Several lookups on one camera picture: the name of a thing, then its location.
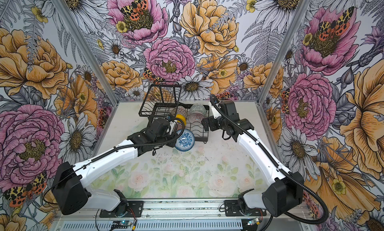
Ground black wire dish rack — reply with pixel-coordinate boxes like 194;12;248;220
139;82;209;143

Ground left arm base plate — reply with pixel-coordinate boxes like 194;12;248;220
99;201;144;218

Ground aluminium front rail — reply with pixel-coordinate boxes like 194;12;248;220
54;198;311;223

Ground left green circuit board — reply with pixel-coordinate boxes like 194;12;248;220
111;220;135;230

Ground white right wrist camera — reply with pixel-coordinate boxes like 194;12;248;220
210;103;221;119

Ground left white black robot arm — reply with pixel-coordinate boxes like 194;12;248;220
52;117;185;217

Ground blue floral bowl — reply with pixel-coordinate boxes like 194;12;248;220
175;129;195;152

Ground right black corrugated cable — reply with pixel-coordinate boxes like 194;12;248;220
209;94;330;225

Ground right green circuit board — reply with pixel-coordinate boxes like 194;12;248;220
247;218;261;226

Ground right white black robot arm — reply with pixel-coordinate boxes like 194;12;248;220
202;95;304;217

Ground brown dotted patterned bowl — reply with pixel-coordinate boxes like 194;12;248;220
176;106;188;118

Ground green patterned bowl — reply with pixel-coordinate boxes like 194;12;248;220
190;104;207;115

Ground green circuit board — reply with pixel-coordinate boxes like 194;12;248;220
111;220;135;230
247;218;261;226

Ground yellow bowl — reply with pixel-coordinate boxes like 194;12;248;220
176;114;187;126

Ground pink striped bowl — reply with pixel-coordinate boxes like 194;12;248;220
188;111;205;123

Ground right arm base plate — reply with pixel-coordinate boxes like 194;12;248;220
224;200;267;217

